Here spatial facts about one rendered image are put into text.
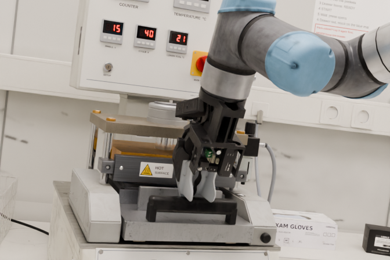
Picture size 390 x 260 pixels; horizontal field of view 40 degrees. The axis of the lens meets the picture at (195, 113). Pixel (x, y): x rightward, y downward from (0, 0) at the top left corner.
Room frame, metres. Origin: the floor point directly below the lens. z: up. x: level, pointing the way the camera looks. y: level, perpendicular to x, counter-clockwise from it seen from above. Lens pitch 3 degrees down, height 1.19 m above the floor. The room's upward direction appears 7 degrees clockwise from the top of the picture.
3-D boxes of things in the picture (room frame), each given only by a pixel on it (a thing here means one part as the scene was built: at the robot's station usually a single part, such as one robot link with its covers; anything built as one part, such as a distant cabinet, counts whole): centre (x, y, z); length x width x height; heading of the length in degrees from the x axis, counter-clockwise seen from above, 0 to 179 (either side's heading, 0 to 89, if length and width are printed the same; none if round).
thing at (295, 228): (1.48, -0.30, 0.83); 0.23 x 0.12 x 0.07; 99
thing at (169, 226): (0.99, 0.03, 0.97); 0.30 x 0.22 x 0.08; 20
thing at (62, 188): (1.08, 0.06, 0.93); 0.46 x 0.35 x 0.01; 20
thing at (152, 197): (0.86, -0.02, 0.99); 0.15 x 0.02 x 0.04; 110
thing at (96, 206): (0.94, 0.16, 0.97); 0.25 x 0.05 x 0.07; 20
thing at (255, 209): (1.03, -0.10, 0.97); 0.26 x 0.05 x 0.07; 20
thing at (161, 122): (1.09, 0.04, 1.08); 0.31 x 0.24 x 0.13; 110
